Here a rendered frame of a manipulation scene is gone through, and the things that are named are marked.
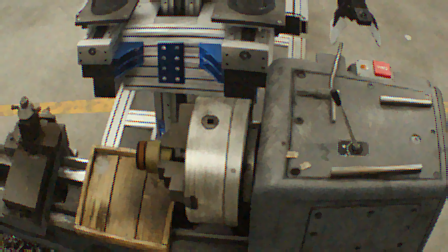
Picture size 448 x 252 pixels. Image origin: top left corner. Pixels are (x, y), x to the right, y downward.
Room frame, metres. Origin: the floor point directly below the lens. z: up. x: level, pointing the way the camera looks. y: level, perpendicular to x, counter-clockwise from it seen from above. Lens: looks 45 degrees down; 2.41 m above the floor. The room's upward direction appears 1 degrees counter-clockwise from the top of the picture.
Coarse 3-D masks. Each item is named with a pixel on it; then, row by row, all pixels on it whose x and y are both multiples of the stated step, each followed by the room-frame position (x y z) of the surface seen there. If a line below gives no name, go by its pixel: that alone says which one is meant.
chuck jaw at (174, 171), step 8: (160, 160) 1.21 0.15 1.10; (160, 168) 1.18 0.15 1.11; (168, 168) 1.18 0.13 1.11; (176, 168) 1.18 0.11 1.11; (184, 168) 1.18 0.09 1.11; (160, 176) 1.18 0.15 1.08; (168, 176) 1.15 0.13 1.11; (176, 176) 1.15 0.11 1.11; (168, 184) 1.14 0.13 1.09; (176, 184) 1.12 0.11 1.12; (176, 192) 1.10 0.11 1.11; (184, 192) 1.10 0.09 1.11; (176, 200) 1.10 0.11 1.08; (184, 200) 1.09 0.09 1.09; (192, 200) 1.08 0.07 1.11; (192, 208) 1.08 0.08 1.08
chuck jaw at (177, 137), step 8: (184, 104) 1.30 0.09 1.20; (192, 104) 1.31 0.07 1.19; (184, 112) 1.29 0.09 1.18; (184, 120) 1.28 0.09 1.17; (176, 128) 1.27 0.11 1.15; (184, 128) 1.26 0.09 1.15; (168, 136) 1.26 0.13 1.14; (176, 136) 1.25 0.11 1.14; (184, 136) 1.25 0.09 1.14; (168, 144) 1.24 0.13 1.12; (176, 144) 1.24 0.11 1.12; (184, 144) 1.24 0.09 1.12
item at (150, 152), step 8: (144, 144) 1.25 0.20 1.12; (152, 144) 1.24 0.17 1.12; (160, 144) 1.24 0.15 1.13; (136, 152) 1.23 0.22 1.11; (144, 152) 1.23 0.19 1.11; (152, 152) 1.22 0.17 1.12; (160, 152) 1.23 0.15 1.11; (168, 152) 1.23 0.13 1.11; (136, 160) 1.21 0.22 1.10; (144, 160) 1.21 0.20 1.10; (152, 160) 1.21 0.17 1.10; (168, 160) 1.21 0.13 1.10; (144, 168) 1.21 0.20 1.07; (152, 168) 1.20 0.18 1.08
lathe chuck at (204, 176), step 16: (208, 96) 1.34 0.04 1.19; (192, 112) 1.23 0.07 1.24; (208, 112) 1.23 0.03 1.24; (224, 112) 1.23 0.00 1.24; (192, 128) 1.19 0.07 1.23; (208, 128) 1.18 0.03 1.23; (224, 128) 1.18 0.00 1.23; (192, 144) 1.15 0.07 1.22; (208, 144) 1.15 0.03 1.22; (224, 144) 1.15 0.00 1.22; (192, 160) 1.12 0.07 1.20; (208, 160) 1.12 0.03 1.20; (224, 160) 1.12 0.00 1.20; (192, 176) 1.10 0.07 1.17; (208, 176) 1.10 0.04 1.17; (224, 176) 1.09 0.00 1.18; (192, 192) 1.08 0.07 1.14; (208, 192) 1.08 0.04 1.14; (208, 208) 1.06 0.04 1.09; (224, 224) 1.08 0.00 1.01
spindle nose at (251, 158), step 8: (248, 128) 1.23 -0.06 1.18; (256, 128) 1.24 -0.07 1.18; (248, 136) 1.21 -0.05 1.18; (256, 136) 1.21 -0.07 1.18; (248, 144) 1.18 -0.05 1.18; (256, 144) 1.18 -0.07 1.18; (248, 152) 1.17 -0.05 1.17; (256, 152) 1.17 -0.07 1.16; (248, 160) 1.15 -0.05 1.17; (248, 168) 1.14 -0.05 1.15; (248, 176) 1.12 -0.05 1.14; (248, 184) 1.11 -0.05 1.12; (248, 192) 1.11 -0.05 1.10; (248, 200) 1.11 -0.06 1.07
